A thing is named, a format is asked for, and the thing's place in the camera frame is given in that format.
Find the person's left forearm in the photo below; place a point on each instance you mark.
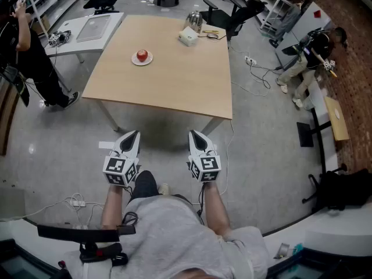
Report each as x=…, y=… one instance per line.
x=112, y=208

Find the black chest-mounted camera rig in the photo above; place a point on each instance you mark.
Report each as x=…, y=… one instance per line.
x=78, y=232

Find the white round plate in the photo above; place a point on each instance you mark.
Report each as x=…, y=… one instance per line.
x=140, y=64

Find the white side table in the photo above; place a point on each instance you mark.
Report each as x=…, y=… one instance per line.
x=72, y=46

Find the black rectangular block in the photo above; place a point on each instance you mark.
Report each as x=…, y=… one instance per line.
x=305, y=134

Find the white storage shelf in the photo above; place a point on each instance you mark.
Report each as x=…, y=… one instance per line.
x=55, y=1
x=273, y=1

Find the small red object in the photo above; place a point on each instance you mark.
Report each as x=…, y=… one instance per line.
x=317, y=14

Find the person's right forearm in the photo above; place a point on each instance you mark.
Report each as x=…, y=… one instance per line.
x=215, y=208

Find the steel kettle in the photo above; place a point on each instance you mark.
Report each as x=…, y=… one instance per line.
x=194, y=20

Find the red apple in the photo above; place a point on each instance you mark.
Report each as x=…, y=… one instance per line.
x=142, y=55

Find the wooden board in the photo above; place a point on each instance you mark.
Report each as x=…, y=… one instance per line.
x=341, y=129

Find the silver laptop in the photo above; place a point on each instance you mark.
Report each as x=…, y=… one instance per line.
x=93, y=28

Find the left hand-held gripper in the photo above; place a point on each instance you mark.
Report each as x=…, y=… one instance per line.
x=116, y=166

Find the grey cabinet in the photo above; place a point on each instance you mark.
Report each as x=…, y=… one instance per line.
x=308, y=25

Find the person's dark trousers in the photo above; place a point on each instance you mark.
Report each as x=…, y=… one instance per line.
x=143, y=185

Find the person's light shoe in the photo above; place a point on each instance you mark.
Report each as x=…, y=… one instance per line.
x=164, y=189

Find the cardboard box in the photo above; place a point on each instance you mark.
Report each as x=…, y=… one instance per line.
x=40, y=25

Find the person's grey shirt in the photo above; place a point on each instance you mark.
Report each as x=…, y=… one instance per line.
x=168, y=234

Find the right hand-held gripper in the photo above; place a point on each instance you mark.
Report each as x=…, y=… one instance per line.
x=207, y=163

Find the spare hand-held gripper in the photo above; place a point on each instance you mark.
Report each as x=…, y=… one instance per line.
x=66, y=35
x=53, y=40

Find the white tissue box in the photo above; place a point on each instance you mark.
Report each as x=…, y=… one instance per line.
x=188, y=36

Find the white power strip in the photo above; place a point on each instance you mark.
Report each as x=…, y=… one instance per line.
x=250, y=60
x=77, y=203

